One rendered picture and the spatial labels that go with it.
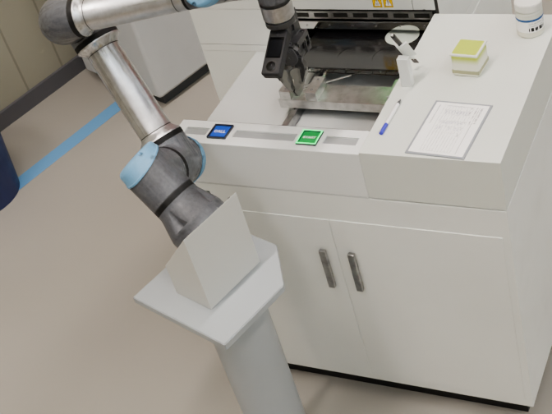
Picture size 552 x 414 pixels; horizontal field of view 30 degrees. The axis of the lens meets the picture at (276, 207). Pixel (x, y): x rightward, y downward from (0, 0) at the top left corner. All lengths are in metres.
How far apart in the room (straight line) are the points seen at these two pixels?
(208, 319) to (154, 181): 0.35
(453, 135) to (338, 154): 0.28
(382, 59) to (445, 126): 0.48
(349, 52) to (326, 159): 0.54
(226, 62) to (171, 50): 1.32
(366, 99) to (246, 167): 0.39
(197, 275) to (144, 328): 1.35
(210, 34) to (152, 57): 1.30
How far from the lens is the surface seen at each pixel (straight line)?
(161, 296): 2.52
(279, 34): 2.41
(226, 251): 2.40
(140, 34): 4.55
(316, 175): 2.61
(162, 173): 2.36
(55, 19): 2.42
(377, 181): 2.54
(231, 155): 2.69
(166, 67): 4.68
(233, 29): 3.28
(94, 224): 4.23
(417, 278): 2.74
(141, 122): 2.51
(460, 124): 2.52
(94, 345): 3.71
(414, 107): 2.61
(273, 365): 2.65
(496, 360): 2.90
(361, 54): 2.99
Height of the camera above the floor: 2.46
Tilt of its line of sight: 38 degrees down
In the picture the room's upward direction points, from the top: 18 degrees counter-clockwise
